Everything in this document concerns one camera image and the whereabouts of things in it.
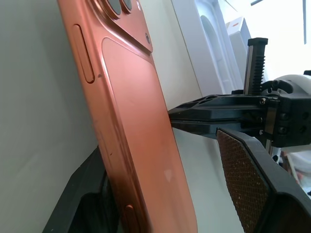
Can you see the white phone box lid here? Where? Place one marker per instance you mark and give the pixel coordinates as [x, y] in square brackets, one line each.
[239, 34]

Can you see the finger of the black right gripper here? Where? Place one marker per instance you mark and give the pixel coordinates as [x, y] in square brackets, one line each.
[194, 127]

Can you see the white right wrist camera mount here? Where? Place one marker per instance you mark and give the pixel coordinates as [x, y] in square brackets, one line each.
[297, 82]

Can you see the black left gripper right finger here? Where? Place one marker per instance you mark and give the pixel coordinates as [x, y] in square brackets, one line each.
[279, 206]

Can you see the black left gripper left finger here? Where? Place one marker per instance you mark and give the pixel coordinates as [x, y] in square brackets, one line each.
[87, 201]

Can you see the white phone box base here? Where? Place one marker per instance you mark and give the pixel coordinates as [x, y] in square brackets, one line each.
[189, 36]

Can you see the orange smartphone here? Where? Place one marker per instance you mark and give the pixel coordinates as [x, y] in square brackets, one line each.
[136, 109]

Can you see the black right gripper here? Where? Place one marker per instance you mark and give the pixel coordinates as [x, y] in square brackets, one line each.
[291, 116]

